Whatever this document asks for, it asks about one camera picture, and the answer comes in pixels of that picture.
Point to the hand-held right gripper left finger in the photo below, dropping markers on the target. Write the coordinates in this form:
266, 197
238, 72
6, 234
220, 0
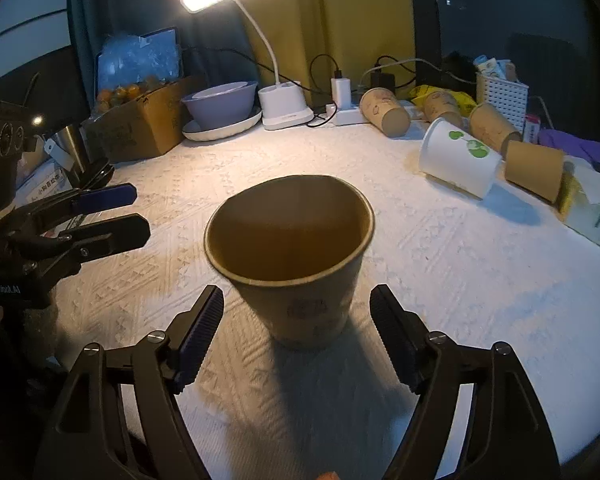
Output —
202, 330

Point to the tissue pack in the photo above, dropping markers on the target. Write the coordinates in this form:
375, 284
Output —
592, 210

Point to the white plastic basket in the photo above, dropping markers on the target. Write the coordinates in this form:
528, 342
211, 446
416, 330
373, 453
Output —
502, 97

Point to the brown paper cup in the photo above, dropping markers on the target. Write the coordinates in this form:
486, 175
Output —
440, 105
300, 305
490, 122
380, 107
532, 167

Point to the white charger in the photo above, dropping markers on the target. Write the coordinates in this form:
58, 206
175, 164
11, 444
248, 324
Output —
341, 91

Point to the white power strip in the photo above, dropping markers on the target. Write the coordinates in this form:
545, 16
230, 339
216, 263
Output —
350, 117

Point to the red and white box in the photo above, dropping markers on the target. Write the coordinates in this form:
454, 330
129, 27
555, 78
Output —
531, 127

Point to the purple bowl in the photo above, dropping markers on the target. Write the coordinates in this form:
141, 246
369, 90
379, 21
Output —
220, 102

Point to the stainless steel kettle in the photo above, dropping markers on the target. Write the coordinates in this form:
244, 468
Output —
72, 152

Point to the purple cloth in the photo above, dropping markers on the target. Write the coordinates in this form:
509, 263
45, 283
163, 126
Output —
575, 142

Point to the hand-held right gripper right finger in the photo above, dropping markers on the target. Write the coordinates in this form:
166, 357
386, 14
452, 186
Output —
392, 330

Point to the yellow snack packet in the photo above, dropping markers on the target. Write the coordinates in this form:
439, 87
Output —
462, 100

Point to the yellow curtain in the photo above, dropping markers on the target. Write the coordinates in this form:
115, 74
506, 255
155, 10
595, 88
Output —
360, 20

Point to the white desk lamp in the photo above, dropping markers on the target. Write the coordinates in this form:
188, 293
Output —
285, 107

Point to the black charger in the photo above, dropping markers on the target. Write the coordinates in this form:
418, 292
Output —
382, 81

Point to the white plate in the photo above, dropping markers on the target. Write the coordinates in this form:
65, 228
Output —
220, 135

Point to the white cup with green print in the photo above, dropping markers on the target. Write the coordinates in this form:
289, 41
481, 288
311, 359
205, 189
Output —
455, 160

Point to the cardboard box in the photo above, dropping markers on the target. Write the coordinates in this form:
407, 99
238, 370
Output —
145, 120

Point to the blue plastic bag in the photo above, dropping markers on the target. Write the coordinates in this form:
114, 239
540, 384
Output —
140, 57

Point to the dark teal curtain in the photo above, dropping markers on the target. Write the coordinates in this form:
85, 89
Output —
130, 0

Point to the pile of small oranges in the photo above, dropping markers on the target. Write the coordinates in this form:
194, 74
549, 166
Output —
122, 94

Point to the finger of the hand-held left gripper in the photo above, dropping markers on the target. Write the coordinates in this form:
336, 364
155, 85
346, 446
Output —
105, 195
115, 235

